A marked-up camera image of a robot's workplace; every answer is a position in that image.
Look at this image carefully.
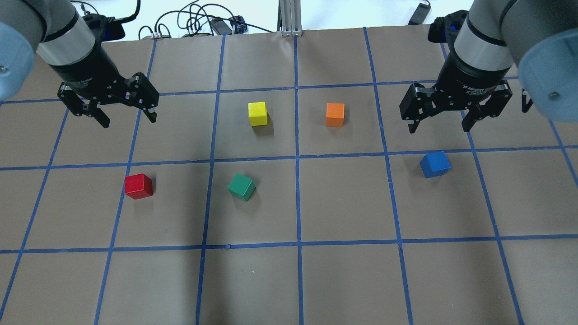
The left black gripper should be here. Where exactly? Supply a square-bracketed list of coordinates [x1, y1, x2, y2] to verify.
[49, 45, 160, 128]

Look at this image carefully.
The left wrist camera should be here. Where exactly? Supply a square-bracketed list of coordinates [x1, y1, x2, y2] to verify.
[82, 13, 126, 43]

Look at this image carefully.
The green wooden block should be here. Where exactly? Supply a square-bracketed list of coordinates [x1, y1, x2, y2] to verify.
[227, 173, 256, 202]

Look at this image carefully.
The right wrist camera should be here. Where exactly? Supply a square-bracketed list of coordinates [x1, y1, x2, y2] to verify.
[427, 10, 469, 44]

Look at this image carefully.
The blue wooden block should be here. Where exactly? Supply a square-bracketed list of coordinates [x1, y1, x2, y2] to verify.
[420, 151, 452, 179]

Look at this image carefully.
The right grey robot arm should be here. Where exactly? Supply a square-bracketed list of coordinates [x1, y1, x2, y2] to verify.
[399, 0, 578, 134]

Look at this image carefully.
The black power adapter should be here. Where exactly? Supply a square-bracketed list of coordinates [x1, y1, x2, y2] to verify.
[407, 1, 431, 25]

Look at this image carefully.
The aluminium frame post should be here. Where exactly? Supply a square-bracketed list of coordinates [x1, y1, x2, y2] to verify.
[277, 0, 303, 37]

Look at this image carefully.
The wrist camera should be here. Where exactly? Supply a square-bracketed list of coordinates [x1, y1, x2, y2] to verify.
[82, 13, 126, 43]
[427, 10, 469, 44]

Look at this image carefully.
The yellow wooden block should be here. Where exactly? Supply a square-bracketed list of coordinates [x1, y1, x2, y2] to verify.
[248, 102, 268, 127]

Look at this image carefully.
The red wooden block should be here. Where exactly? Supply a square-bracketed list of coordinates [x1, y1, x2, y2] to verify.
[124, 173, 154, 200]

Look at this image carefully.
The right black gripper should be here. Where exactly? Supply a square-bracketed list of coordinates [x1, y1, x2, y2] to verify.
[399, 52, 513, 134]

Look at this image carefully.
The orange wooden block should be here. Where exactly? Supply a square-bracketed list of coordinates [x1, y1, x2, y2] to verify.
[325, 102, 345, 127]

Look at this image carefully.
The black cable bundle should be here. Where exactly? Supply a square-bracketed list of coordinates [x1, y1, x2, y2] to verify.
[138, 0, 274, 40]

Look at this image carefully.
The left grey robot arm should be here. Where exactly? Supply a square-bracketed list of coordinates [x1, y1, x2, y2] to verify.
[0, 0, 160, 128]

